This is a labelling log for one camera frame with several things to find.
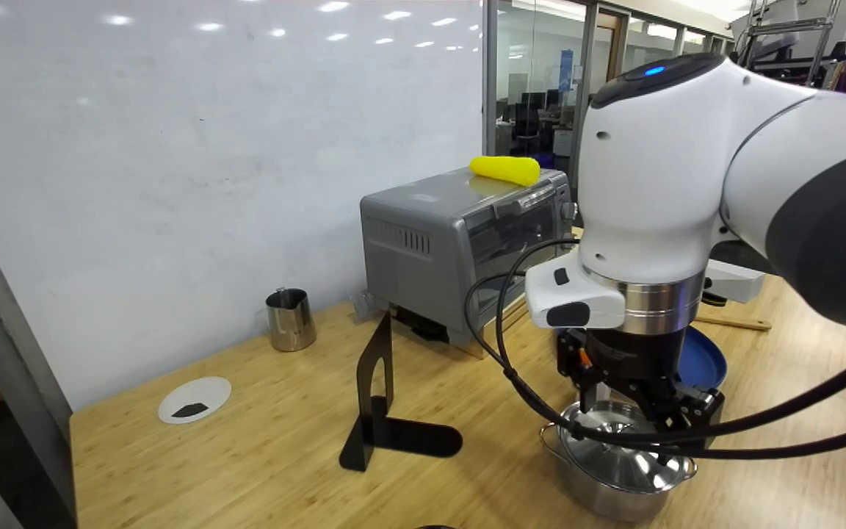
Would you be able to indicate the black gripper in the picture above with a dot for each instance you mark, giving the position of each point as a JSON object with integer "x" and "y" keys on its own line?
{"x": 643, "y": 369}

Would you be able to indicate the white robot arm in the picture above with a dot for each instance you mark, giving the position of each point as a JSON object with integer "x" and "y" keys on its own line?
{"x": 681, "y": 156}

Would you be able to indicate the steel pot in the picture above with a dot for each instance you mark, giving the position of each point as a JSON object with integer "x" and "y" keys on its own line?
{"x": 615, "y": 483}

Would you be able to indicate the blue round plate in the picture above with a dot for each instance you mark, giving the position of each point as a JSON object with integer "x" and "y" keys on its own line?
{"x": 701, "y": 361}

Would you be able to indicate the silver toaster oven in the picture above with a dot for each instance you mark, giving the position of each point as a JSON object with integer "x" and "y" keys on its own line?
{"x": 428, "y": 241}

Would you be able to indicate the yellow plastic banana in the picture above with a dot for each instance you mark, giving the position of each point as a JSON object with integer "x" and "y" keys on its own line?
{"x": 506, "y": 167}

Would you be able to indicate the black bookend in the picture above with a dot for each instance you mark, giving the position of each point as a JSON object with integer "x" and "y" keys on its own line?
{"x": 375, "y": 425}

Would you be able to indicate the steel cup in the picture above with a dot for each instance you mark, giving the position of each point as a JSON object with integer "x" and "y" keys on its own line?
{"x": 290, "y": 319}

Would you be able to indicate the white table cable grommet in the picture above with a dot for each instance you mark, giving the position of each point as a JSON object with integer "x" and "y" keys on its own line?
{"x": 196, "y": 401}

